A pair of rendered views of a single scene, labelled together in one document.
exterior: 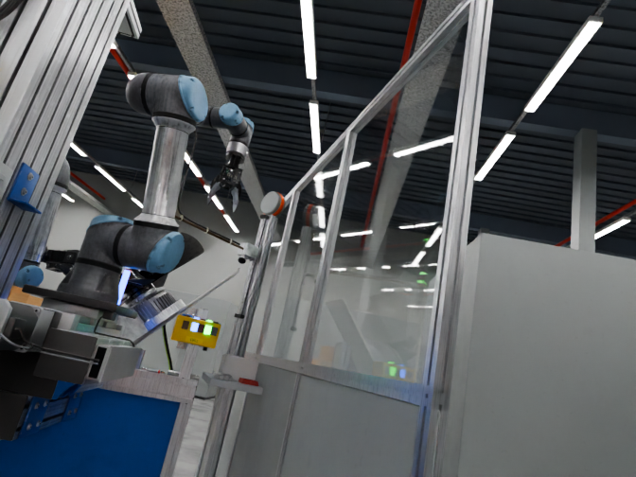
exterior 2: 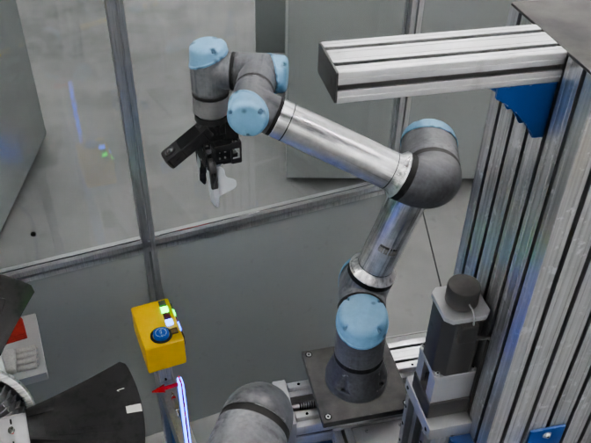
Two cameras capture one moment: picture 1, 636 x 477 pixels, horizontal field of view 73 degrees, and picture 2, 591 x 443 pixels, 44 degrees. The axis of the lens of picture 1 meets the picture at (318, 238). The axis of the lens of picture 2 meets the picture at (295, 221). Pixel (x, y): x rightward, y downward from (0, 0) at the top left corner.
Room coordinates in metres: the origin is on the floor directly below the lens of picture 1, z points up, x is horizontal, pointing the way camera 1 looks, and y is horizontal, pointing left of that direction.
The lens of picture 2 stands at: (1.49, 1.68, 2.45)
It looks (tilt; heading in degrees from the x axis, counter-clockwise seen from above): 39 degrees down; 263
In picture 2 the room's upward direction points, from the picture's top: 1 degrees clockwise
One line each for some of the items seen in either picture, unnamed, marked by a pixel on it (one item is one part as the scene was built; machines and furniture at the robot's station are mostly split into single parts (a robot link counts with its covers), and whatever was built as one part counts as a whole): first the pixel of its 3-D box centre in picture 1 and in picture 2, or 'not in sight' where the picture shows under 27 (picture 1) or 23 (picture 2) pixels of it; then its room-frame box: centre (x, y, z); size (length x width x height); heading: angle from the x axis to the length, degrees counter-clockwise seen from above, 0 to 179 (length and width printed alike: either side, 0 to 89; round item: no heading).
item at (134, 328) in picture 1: (124, 328); not in sight; (1.90, 0.72, 0.98); 0.20 x 0.16 x 0.20; 107
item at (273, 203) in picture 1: (273, 204); not in sight; (2.50, 0.31, 1.88); 0.17 x 0.15 x 0.16; 17
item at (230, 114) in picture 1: (229, 118); (259, 76); (1.41, 0.41, 1.78); 0.11 x 0.11 x 0.08; 79
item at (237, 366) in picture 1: (238, 367); not in sight; (2.28, 0.26, 0.92); 0.17 x 0.16 x 0.11; 107
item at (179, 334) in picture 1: (195, 333); (158, 336); (1.68, 0.37, 1.02); 0.16 x 0.10 x 0.11; 107
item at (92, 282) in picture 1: (93, 281); (357, 364); (1.19, 0.57, 1.09); 0.15 x 0.15 x 0.10
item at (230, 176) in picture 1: (231, 169); (216, 136); (1.50, 0.37, 1.62); 0.09 x 0.08 x 0.12; 17
